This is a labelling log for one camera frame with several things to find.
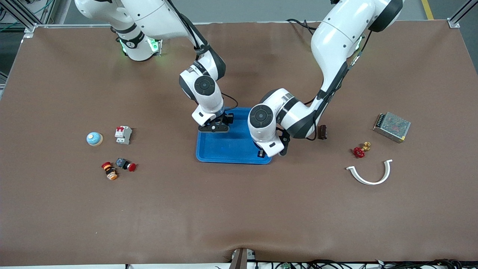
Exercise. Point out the brown table cover sheet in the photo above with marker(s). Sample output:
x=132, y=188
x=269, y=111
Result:
x=239, y=209

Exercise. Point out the table edge clamp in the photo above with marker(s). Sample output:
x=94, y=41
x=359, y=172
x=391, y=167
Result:
x=241, y=259

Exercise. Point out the red push button grey block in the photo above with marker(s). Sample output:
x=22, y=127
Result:
x=125, y=164

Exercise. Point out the white circuit breaker red switch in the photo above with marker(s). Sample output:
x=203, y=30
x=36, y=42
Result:
x=123, y=135

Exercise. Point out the metal mesh power supply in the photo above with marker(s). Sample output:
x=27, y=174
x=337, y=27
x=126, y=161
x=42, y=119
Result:
x=392, y=127

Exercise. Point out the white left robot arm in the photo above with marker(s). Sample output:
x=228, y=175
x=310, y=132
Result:
x=336, y=41

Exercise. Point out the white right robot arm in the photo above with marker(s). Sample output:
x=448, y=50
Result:
x=203, y=86

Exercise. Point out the blue dome call bell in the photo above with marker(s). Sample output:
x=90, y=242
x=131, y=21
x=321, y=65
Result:
x=94, y=138

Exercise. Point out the brown cylindrical capacitor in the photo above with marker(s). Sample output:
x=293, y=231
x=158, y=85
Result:
x=322, y=132

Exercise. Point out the aluminium frame post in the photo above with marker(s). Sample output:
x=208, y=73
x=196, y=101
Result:
x=22, y=16
x=453, y=23

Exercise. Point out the white curved plastic bracket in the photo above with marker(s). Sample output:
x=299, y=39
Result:
x=387, y=171

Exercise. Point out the orange emergency stop button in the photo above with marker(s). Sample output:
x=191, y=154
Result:
x=109, y=171

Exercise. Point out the blue plastic tray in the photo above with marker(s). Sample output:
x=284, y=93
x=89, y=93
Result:
x=231, y=149

